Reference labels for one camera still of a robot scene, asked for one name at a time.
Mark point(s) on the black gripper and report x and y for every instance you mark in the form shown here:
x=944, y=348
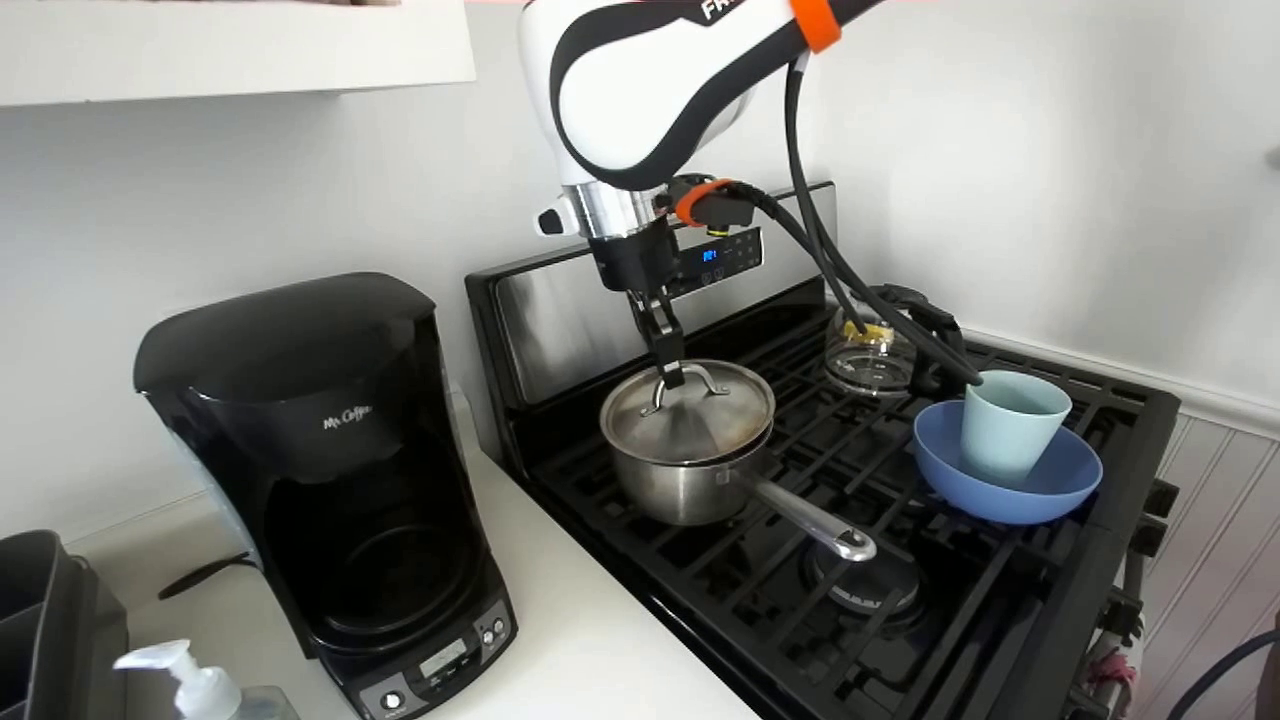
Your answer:
x=642, y=269

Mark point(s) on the silver pot lid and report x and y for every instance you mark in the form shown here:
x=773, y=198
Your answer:
x=719, y=412

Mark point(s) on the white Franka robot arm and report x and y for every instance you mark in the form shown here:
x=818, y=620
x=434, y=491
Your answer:
x=630, y=92

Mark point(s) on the glass coffee carafe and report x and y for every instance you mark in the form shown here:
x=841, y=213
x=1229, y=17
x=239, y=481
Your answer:
x=870, y=356

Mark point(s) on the stainless black gas stove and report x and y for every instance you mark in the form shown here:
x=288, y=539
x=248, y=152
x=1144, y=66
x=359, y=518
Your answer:
x=933, y=531

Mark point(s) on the black coffee maker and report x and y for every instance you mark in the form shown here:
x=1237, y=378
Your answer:
x=320, y=417

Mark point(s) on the blue bowl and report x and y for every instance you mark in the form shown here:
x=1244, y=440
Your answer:
x=1056, y=485

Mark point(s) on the light teal cup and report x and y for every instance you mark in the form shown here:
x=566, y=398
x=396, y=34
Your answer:
x=1009, y=420

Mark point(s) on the white soap dispenser bottle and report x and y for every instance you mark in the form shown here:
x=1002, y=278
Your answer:
x=202, y=689

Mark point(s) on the silver pot with handle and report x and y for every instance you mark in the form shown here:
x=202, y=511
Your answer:
x=711, y=494

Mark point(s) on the white wall shelf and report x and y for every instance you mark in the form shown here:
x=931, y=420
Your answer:
x=189, y=50

